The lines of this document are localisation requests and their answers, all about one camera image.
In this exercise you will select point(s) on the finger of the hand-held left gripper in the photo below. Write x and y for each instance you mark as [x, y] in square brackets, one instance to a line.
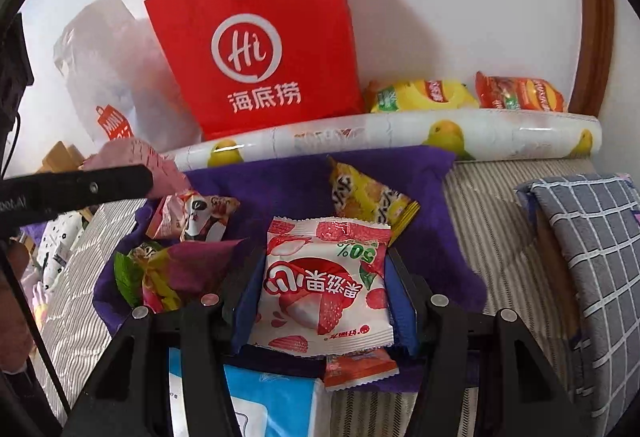
[100, 189]

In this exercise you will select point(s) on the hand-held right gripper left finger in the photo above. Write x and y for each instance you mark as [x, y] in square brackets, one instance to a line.
[246, 317]

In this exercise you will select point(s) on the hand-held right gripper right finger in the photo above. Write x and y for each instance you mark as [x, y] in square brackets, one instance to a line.
[404, 317]

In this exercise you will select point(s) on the white red lychee snack packet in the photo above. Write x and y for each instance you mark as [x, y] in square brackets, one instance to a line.
[320, 287]

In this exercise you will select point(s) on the brown cardboard box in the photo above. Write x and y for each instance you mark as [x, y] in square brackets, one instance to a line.
[62, 157]

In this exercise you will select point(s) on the small orange snack packet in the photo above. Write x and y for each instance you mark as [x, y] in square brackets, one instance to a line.
[357, 367]

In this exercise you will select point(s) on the white dotted cloth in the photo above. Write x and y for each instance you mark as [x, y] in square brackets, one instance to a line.
[60, 247]

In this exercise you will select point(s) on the magenta yellow snack packet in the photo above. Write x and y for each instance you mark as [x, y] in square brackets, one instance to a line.
[195, 267]

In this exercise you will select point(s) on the white plastic bag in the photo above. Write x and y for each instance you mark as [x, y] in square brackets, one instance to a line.
[100, 67]

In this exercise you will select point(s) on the green snack packet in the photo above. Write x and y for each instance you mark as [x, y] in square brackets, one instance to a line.
[127, 274]

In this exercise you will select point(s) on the blue white tissue pack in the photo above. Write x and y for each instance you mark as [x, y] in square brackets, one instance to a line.
[270, 404]

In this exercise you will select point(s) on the panda print snack packet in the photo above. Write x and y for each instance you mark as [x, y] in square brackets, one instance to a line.
[195, 217]

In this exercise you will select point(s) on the purple cloth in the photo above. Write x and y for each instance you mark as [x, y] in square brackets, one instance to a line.
[280, 187]

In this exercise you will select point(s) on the lemon print paper roll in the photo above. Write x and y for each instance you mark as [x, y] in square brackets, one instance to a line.
[380, 134]

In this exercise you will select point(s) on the grey checked pillow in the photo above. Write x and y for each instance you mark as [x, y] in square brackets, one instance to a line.
[595, 277]

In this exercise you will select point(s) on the red paper bag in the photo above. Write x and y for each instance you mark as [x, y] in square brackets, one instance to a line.
[250, 27]

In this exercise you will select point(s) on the yellow chip bag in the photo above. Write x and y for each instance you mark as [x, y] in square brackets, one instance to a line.
[420, 96]

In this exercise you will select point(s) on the orange chip bag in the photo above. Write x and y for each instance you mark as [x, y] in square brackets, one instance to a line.
[525, 92]

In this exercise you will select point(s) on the wooden bed headboard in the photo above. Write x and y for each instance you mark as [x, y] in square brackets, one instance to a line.
[595, 32]

